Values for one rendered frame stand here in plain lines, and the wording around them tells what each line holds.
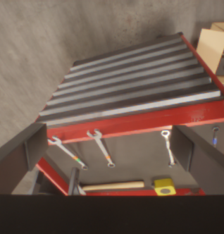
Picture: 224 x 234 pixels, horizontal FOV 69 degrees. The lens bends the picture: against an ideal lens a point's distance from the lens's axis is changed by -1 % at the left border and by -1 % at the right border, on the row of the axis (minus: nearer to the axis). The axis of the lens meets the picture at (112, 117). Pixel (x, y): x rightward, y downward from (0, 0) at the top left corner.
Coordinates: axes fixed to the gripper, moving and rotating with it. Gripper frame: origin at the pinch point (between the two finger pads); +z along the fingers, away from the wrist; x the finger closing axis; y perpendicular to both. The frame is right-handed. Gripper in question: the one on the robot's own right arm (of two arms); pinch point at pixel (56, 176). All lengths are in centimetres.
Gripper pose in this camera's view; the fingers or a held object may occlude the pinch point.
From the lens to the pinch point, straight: 57.0
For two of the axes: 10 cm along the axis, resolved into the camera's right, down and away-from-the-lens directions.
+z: 0.4, -7.9, 6.1
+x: -9.5, 1.6, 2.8
